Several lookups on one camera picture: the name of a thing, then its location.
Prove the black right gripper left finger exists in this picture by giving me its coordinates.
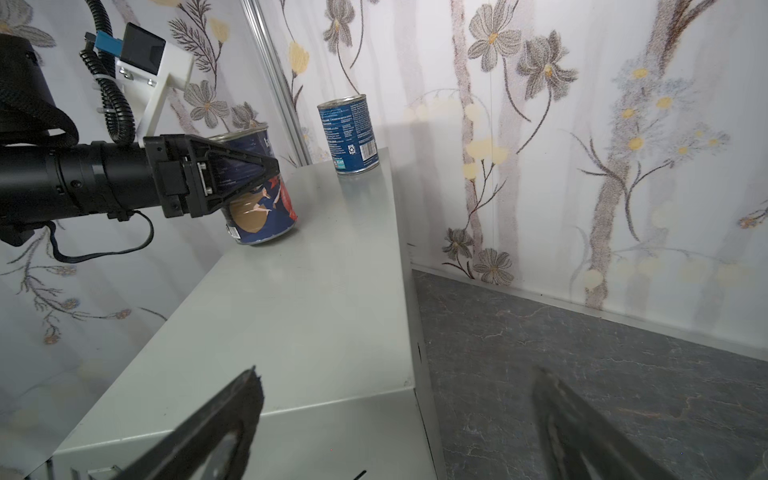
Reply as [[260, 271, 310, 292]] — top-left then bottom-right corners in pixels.
[[117, 368, 265, 479]]

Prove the dark navy tall can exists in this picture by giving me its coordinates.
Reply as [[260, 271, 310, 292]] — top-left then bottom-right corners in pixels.
[[210, 123, 298, 245]]

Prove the grey metal cabinet counter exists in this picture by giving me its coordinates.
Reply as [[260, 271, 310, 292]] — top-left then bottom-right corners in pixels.
[[34, 152, 446, 479]]

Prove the blue label tall can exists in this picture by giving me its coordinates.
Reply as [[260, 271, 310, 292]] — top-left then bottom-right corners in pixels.
[[317, 94, 379, 175]]

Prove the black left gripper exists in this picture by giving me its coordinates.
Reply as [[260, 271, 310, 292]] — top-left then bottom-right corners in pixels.
[[143, 134, 280, 218]]

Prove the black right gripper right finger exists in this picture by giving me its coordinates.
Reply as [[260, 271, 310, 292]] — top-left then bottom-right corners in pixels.
[[532, 367, 674, 479]]

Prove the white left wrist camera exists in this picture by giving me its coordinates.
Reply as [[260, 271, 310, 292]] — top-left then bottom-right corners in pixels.
[[95, 23, 194, 144]]

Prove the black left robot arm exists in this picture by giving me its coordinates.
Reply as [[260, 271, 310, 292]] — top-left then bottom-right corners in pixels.
[[1, 1, 281, 247]]

